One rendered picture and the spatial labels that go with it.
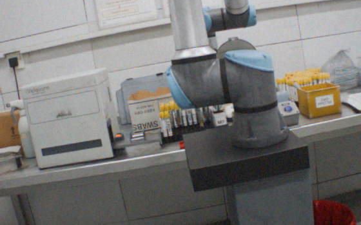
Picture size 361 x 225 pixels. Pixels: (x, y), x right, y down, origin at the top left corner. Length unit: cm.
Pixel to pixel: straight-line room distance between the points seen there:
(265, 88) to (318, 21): 118
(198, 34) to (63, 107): 58
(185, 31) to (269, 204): 47
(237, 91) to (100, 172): 59
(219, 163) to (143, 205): 123
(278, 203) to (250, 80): 31
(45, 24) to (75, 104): 76
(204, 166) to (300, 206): 28
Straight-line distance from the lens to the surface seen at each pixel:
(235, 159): 94
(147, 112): 163
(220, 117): 141
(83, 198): 214
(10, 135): 181
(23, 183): 143
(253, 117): 98
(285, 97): 151
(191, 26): 98
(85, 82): 134
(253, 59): 95
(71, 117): 137
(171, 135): 143
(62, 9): 202
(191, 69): 96
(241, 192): 98
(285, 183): 101
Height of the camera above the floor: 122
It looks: 8 degrees down
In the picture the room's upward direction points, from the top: 10 degrees counter-clockwise
